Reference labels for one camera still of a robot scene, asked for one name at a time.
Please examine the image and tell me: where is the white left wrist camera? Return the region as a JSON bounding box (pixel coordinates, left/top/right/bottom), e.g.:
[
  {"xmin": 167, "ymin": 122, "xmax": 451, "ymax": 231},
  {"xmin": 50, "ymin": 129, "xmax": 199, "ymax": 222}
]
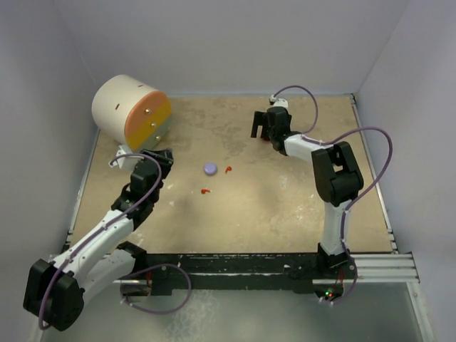
[{"xmin": 115, "ymin": 145, "xmax": 143, "ymax": 172}]

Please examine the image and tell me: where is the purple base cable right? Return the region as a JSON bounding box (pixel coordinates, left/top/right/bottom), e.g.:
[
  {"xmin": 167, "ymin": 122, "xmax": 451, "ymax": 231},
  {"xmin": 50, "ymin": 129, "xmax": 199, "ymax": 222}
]
[{"xmin": 320, "ymin": 249, "xmax": 360, "ymax": 306}]

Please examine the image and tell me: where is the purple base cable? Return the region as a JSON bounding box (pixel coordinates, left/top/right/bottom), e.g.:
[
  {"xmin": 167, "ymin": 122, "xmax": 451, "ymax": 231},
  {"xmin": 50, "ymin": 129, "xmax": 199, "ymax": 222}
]
[
  {"xmin": 120, "ymin": 263, "xmax": 193, "ymax": 315},
  {"xmin": 320, "ymin": 249, "xmax": 360, "ymax": 306}
]

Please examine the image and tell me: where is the round white drawer cabinet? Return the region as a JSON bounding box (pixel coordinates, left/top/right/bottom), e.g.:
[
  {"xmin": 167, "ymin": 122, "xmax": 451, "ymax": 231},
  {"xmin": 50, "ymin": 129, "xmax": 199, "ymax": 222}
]
[{"xmin": 91, "ymin": 75, "xmax": 172, "ymax": 152}]

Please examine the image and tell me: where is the purple earbud charging case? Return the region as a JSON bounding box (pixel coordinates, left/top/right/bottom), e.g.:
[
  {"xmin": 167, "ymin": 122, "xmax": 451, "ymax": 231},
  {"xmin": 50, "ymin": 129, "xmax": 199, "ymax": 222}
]
[{"xmin": 203, "ymin": 162, "xmax": 218, "ymax": 176}]

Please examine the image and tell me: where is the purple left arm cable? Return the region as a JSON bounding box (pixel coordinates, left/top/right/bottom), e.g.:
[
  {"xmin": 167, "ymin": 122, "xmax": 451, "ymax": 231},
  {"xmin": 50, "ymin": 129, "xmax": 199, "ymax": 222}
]
[{"xmin": 38, "ymin": 152, "xmax": 163, "ymax": 331}]

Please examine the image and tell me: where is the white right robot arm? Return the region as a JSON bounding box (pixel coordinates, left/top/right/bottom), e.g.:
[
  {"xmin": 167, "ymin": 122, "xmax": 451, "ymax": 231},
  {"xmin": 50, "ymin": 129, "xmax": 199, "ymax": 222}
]
[{"xmin": 251, "ymin": 106, "xmax": 364, "ymax": 279}]

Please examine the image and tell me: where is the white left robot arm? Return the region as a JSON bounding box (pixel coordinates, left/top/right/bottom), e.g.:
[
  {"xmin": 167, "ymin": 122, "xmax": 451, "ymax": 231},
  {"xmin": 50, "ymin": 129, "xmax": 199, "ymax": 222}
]
[{"xmin": 23, "ymin": 148, "xmax": 174, "ymax": 331}]

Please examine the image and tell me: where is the aluminium rail right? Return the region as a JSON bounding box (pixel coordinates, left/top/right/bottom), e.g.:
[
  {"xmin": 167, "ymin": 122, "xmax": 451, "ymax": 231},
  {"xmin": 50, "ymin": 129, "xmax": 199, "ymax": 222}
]
[{"xmin": 351, "ymin": 253, "xmax": 420, "ymax": 283}]

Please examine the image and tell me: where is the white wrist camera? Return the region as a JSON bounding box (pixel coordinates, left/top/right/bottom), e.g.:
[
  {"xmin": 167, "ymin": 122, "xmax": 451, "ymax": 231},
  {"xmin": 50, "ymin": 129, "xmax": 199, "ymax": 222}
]
[
  {"xmin": 115, "ymin": 145, "xmax": 143, "ymax": 172},
  {"xmin": 269, "ymin": 95, "xmax": 289, "ymax": 109}
]

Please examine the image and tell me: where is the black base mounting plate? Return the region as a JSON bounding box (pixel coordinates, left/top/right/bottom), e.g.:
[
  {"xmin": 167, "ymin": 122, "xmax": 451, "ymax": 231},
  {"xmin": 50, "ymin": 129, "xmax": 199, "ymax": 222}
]
[{"xmin": 124, "ymin": 252, "xmax": 357, "ymax": 296}]

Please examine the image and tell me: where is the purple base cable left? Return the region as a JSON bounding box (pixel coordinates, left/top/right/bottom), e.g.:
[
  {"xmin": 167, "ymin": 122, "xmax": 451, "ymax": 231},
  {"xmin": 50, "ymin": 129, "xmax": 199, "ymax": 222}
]
[{"xmin": 120, "ymin": 263, "xmax": 193, "ymax": 315}]

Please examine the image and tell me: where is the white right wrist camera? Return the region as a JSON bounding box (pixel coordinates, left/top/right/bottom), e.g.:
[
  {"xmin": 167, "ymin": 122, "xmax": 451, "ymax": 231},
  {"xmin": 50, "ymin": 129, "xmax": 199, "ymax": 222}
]
[{"xmin": 269, "ymin": 95, "xmax": 289, "ymax": 109}]

